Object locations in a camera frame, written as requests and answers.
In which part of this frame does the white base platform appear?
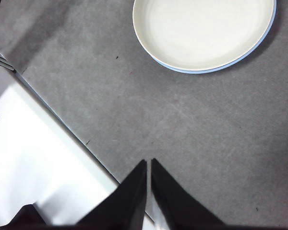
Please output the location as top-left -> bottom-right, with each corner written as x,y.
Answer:
0,66 -> 122,227

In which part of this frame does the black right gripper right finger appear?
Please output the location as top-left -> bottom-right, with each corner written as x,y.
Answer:
150,158 -> 228,230

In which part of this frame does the blue round plate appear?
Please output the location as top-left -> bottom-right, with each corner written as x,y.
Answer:
156,0 -> 277,74

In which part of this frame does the white round plate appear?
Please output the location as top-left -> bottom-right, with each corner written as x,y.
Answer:
132,0 -> 276,72

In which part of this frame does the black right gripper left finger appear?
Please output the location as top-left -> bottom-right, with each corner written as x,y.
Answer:
76,159 -> 148,230

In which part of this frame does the grey ribbed metal part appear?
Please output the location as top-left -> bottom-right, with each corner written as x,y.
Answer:
0,46 -> 17,73

